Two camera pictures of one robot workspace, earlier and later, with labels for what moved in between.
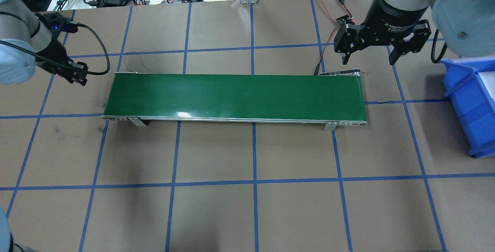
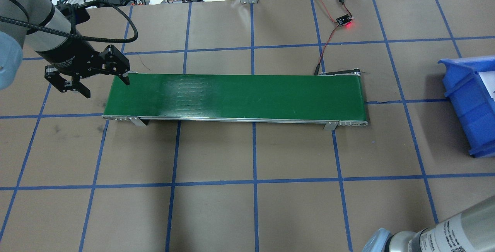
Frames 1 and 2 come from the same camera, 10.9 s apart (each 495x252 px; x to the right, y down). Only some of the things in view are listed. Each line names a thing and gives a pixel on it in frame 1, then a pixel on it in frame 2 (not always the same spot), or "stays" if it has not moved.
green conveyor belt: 331,99 stays
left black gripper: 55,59 -> 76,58
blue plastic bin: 470,82 stays
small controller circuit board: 340,19 stays
